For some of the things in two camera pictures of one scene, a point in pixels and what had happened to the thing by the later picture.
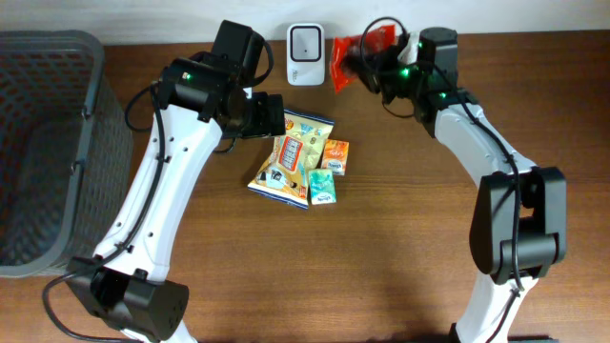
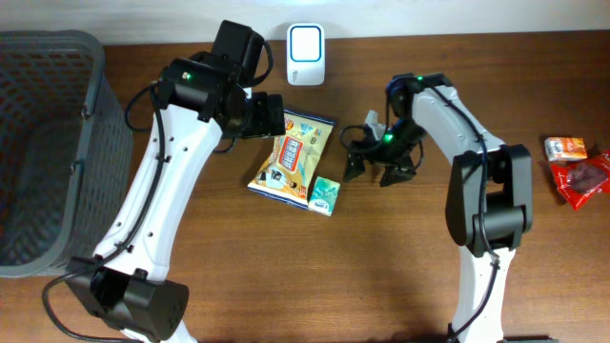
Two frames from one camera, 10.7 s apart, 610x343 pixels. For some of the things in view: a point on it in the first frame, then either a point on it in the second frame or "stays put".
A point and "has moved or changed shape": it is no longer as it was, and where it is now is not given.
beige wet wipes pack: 284,173 stays put
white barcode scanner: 305,49 stays put
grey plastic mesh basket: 66,153 stays put
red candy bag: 379,38 to 581,179
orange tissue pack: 335,156 to 565,149
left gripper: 270,115 stays put
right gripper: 376,68 to 379,153
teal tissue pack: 321,186 has moved or changed shape
